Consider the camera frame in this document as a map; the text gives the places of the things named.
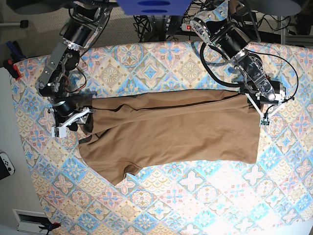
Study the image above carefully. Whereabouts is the white box with dark window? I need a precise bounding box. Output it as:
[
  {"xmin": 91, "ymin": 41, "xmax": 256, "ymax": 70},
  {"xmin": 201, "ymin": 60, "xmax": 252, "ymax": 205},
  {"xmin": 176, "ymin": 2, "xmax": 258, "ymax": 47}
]
[{"xmin": 12, "ymin": 209, "xmax": 49, "ymax": 235}]

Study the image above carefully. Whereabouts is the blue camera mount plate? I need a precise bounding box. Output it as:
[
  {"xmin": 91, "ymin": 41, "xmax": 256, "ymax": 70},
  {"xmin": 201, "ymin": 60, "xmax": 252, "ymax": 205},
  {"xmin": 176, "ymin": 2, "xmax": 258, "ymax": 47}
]
[{"xmin": 116, "ymin": 0, "xmax": 192, "ymax": 16}]

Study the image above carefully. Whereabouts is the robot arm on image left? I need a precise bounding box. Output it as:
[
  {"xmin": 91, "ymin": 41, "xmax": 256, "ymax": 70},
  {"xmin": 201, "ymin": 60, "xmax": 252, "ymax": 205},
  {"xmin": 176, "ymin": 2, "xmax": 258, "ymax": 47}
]
[{"xmin": 36, "ymin": 0, "xmax": 116, "ymax": 138}]

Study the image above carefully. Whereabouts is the black orange clamp bottom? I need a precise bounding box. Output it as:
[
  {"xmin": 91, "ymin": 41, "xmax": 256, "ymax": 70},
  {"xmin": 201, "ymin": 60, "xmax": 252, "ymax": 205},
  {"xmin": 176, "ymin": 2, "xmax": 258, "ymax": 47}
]
[{"xmin": 39, "ymin": 218, "xmax": 61, "ymax": 234}]

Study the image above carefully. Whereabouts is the white power strip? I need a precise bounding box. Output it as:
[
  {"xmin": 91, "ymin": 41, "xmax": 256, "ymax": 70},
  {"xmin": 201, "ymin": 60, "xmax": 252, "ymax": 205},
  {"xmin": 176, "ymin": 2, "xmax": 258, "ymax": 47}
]
[{"xmin": 181, "ymin": 23, "xmax": 194, "ymax": 32}]

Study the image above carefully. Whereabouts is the patterned tablecloth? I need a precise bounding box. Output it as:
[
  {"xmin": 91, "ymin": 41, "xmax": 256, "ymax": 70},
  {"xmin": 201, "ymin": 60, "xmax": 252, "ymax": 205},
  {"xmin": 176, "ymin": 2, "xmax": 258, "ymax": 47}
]
[{"xmin": 10, "ymin": 44, "xmax": 313, "ymax": 235}]

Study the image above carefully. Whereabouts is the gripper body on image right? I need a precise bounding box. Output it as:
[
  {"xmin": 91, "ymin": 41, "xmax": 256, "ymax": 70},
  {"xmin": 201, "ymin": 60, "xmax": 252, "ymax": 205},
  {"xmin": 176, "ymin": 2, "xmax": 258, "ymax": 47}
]
[{"xmin": 246, "ymin": 80, "xmax": 293, "ymax": 126}]

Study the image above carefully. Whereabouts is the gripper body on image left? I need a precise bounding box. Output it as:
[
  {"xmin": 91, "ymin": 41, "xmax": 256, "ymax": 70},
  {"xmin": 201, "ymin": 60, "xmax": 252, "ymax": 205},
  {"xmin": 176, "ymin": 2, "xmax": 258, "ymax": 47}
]
[{"xmin": 48, "ymin": 99, "xmax": 95, "ymax": 138}]

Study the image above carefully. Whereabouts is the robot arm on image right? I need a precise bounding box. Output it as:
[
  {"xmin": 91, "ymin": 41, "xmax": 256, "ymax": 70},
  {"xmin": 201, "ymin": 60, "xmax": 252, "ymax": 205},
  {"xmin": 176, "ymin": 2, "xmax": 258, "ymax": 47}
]
[{"xmin": 190, "ymin": 0, "xmax": 295, "ymax": 126}]

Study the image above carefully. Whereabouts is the red and black clamp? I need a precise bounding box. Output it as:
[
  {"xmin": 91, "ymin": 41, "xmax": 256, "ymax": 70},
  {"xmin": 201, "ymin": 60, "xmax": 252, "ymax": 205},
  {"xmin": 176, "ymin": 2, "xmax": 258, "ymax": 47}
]
[{"xmin": 3, "ymin": 59, "xmax": 22, "ymax": 80}]

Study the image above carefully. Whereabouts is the brown t-shirt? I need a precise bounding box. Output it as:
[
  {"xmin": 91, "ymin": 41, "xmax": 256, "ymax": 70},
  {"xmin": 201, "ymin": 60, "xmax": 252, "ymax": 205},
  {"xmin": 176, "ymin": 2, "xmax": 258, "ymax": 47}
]
[{"xmin": 79, "ymin": 90, "xmax": 260, "ymax": 185}]

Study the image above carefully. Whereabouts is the game console with white controller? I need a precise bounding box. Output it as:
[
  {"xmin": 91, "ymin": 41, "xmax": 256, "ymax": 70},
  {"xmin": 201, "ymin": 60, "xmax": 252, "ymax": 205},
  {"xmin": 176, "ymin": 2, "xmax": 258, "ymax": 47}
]
[{"xmin": 0, "ymin": 152, "xmax": 15, "ymax": 180}]

